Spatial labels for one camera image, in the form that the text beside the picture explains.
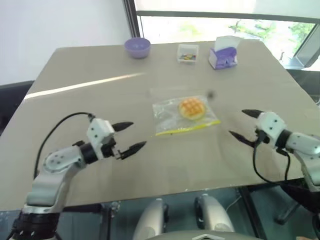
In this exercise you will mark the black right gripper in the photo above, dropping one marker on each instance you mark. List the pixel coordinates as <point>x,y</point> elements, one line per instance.
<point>262,138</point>

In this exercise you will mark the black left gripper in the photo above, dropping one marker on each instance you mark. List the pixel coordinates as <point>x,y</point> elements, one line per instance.
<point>110,148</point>

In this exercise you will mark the clear plastic yellow-zip bag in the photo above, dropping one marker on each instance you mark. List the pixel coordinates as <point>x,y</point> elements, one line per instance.
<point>170,120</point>

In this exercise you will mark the orange round bun snack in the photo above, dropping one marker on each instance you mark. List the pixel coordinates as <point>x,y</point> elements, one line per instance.
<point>192,108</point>

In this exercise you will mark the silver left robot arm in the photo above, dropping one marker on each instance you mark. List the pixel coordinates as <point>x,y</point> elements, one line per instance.
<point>52,175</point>

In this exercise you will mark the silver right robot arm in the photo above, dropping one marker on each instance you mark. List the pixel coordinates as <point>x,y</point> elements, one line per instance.
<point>305,147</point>

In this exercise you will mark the purple and white tissue box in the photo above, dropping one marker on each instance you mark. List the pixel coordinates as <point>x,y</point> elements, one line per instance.
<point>223,56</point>

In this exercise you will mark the black table leg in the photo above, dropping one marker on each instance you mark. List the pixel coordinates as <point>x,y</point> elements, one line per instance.
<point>251,212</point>
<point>110,220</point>

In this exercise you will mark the silver rounded robot leg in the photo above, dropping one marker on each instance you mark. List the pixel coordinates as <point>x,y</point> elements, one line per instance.
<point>212,212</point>
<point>150,220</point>

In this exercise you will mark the purple plastic bowl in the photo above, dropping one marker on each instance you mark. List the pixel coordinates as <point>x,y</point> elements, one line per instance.
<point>137,48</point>

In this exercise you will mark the clear box with colourful bits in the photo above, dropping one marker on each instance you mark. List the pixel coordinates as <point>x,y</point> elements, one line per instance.
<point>187,53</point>

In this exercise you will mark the grey slanted panel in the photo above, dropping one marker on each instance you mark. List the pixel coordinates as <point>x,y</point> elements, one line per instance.
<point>307,50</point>

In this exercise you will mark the grey robot torso top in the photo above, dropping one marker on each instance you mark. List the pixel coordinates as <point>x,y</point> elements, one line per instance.
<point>205,235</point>

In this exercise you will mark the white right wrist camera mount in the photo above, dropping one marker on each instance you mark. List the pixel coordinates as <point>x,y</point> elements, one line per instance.
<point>271,125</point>

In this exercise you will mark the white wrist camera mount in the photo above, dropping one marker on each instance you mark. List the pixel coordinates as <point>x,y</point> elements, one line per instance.
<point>271,125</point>
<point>98,135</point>

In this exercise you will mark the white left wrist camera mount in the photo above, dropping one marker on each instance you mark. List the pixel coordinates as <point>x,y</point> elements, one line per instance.
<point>98,135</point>

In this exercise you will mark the dark window frame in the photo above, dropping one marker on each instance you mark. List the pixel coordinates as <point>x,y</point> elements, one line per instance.
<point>132,17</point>

